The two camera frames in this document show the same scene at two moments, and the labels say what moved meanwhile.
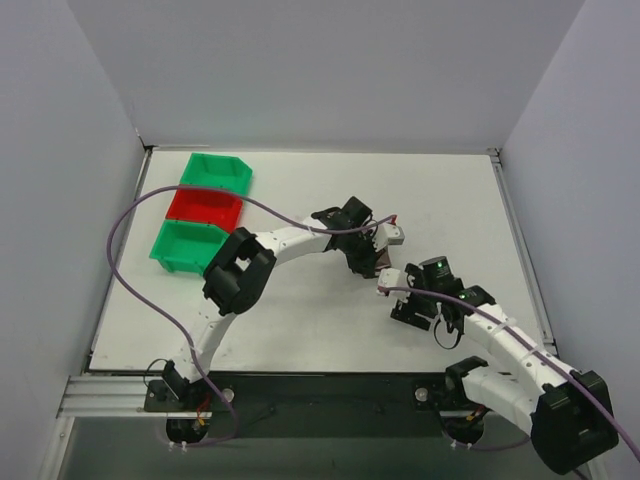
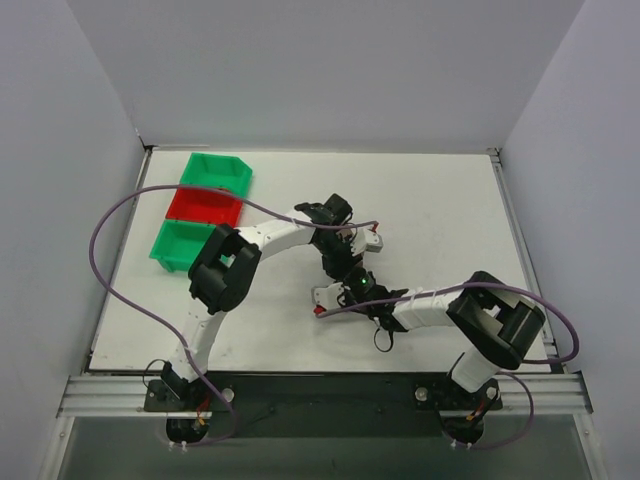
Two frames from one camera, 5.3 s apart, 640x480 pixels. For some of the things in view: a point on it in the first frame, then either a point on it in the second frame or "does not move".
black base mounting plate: [309, 404] does not move
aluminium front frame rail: [124, 396] does not move
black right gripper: [412, 310] → [350, 289]
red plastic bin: [208, 207] does not move
